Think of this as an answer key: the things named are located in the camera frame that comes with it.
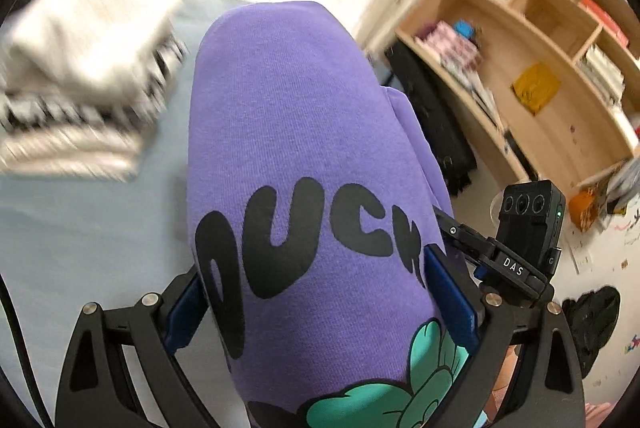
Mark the black bag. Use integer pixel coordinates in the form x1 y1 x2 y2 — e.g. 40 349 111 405
384 39 478 196

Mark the orange bag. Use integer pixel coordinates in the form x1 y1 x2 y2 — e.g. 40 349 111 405
569 188 603 233

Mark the stack of papers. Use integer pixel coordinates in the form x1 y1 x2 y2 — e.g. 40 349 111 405
445 58 507 129

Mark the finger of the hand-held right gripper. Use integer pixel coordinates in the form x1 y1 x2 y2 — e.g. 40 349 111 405
434 205 501 274

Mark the wooden bookshelf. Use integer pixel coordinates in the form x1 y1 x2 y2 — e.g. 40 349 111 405
395 0 640 204

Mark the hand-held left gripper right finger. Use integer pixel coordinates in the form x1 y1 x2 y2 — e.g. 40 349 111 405
424 244 586 428

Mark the folded grey sweatshirt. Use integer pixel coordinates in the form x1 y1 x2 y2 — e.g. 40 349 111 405
0 0 188 109

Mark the yellow cloth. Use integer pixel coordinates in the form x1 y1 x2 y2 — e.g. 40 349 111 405
511 62 562 115

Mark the folded black white patterned garment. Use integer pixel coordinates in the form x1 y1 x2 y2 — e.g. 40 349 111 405
0 36 188 134

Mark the folded white puffer jacket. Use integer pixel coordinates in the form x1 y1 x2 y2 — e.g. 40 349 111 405
0 118 151 181

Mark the blue-grey bed blanket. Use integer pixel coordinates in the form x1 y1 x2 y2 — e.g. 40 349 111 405
0 0 241 409

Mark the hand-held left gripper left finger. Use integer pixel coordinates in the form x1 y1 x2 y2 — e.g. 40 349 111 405
55 268 213 428

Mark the pink drawer organizer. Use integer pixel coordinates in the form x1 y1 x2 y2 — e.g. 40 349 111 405
415 21 483 76

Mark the purple zip hoodie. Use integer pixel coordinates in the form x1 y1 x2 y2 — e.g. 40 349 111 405
185 0 483 428

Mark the black cable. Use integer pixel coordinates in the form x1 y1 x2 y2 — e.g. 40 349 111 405
0 273 53 428

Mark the black backpack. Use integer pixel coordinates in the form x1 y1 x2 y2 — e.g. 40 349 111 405
561 287 622 379

